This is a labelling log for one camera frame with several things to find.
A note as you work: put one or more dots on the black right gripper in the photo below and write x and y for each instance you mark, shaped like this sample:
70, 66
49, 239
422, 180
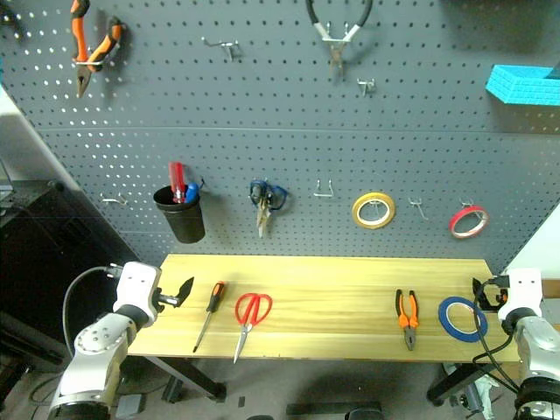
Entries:
502, 282

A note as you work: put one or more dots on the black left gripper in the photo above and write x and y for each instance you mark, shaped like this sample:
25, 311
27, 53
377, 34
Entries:
167, 299

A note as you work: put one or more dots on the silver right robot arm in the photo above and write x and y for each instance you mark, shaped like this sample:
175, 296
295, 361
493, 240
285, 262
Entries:
540, 350

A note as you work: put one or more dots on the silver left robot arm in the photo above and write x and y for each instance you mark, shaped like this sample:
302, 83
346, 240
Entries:
94, 350

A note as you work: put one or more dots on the orange black screwdriver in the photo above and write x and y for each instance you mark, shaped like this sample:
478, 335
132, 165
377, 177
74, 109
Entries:
210, 310

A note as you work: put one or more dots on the blue tape roll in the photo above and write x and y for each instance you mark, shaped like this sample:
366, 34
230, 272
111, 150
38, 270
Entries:
446, 321

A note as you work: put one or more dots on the red tape roll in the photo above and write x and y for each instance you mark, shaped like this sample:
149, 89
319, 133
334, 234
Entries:
455, 227

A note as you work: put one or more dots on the black plastic cup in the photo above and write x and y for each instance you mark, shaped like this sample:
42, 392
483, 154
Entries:
184, 219

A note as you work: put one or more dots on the orange black combination pliers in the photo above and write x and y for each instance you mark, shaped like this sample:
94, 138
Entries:
409, 324

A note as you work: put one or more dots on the black table leg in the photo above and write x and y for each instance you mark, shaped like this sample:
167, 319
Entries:
192, 376
459, 378

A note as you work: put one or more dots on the metal hook under red tape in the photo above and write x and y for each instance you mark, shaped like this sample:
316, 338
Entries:
469, 203

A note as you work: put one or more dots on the white crumpled cloth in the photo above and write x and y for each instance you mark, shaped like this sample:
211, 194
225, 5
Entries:
486, 391

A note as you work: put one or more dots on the single-prong metal pegboard hook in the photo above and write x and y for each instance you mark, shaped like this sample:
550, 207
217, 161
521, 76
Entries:
114, 200
416, 204

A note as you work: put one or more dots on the grey box on floor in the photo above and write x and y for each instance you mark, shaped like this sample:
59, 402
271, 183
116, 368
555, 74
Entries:
130, 404

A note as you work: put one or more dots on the black cabinet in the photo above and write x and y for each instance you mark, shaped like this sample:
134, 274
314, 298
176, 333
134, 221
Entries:
52, 262

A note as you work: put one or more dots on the metal hook under yellow tape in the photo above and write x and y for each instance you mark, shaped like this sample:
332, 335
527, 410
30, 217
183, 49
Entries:
374, 205

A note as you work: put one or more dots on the yellow tape roll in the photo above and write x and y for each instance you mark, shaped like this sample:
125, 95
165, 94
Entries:
356, 214

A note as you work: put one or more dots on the U-shaped metal pegboard hook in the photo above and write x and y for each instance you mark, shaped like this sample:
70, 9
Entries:
324, 192

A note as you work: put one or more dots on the dark grey pegboard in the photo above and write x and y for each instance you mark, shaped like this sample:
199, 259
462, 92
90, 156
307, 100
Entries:
280, 131

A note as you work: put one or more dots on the cyan plastic bin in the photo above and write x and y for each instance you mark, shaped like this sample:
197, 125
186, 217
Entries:
520, 89

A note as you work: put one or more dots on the small metal pegboard hook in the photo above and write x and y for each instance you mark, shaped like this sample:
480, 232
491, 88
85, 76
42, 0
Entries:
366, 86

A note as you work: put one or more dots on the double-prong metal pegboard hook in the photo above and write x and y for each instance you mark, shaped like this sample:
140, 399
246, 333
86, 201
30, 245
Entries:
227, 45

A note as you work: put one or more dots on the orange black long-nose pliers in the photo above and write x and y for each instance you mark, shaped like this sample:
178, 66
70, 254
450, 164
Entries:
81, 39

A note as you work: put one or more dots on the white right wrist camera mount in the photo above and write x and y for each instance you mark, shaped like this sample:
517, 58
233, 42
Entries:
522, 291

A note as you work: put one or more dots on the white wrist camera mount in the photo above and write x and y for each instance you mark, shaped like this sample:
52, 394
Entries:
522, 291
137, 284

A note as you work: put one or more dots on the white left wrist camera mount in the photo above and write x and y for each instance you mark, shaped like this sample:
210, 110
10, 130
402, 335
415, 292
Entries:
137, 284

